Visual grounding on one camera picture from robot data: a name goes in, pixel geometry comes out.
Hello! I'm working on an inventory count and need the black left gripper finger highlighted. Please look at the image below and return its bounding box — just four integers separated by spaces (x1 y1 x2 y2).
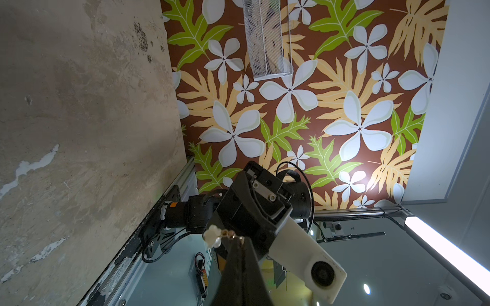
211 237 273 306

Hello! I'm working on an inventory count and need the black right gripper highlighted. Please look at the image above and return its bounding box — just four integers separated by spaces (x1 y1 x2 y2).
214 161 314 260

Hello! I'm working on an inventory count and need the pearl flower earring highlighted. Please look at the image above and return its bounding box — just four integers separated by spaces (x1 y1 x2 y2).
202 224 244 249

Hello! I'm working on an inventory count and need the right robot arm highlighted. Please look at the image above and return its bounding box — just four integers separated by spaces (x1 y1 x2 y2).
161 161 314 258

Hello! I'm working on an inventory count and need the white mesh basket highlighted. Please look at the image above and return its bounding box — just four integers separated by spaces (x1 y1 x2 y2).
242 0 293 82

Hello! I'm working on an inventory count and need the ceiling strip light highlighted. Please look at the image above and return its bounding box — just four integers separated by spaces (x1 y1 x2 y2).
404 216 489 304

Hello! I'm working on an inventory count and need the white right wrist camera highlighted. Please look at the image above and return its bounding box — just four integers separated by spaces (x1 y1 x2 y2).
269 218 347 304

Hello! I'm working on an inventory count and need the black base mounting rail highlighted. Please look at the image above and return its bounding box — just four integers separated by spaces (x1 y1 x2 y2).
79 184 207 305

